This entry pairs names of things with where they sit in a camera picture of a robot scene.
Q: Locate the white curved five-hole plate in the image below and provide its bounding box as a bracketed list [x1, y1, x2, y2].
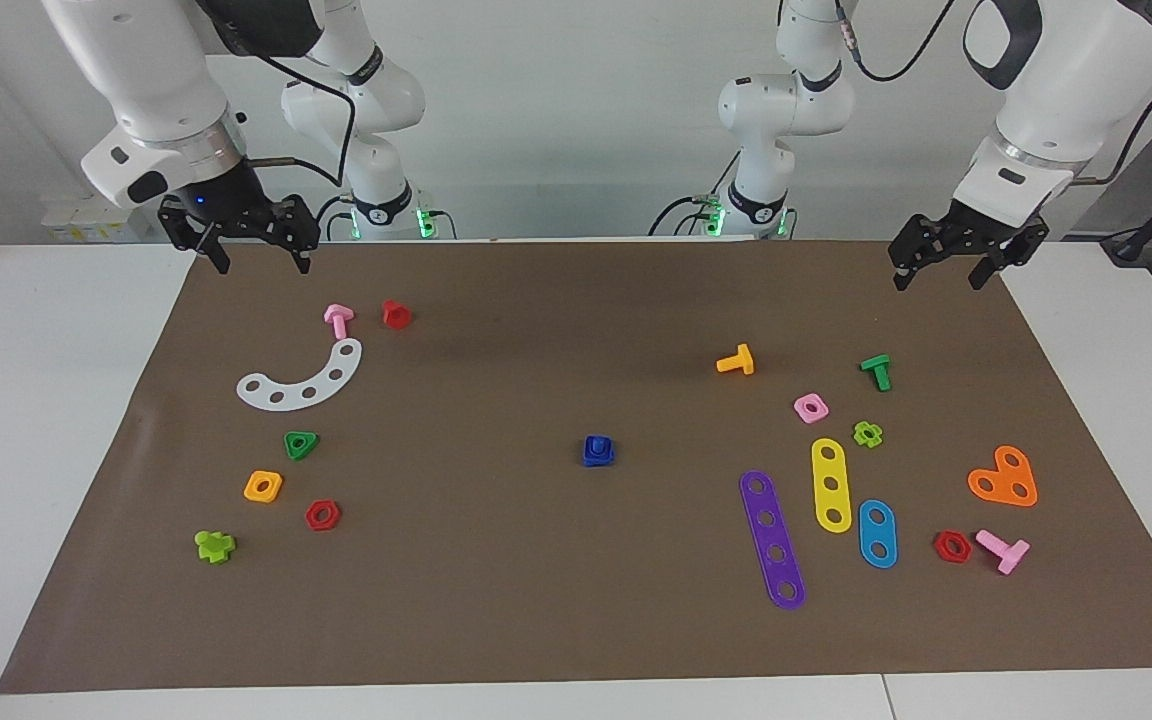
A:
[236, 338, 364, 412]

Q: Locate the white background box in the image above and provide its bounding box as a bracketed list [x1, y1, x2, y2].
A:
[41, 193, 152, 244]

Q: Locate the orange heart-shaped plate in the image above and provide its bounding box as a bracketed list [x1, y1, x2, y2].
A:
[967, 445, 1039, 508]

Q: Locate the yellow three-hole plate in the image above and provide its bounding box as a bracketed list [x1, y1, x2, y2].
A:
[811, 438, 854, 535]

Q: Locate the blue two-hole plate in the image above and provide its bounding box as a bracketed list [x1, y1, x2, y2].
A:
[857, 499, 899, 570]

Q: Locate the purple four-hole plate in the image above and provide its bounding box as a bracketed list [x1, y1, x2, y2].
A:
[739, 470, 807, 611]

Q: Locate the brown table mat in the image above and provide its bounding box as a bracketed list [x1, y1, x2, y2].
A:
[0, 240, 1152, 694]

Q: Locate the black base cable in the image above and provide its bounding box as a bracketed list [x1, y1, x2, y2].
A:
[311, 193, 357, 241]
[648, 193, 727, 238]

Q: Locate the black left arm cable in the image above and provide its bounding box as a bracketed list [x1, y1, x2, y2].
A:
[834, 0, 1152, 186]

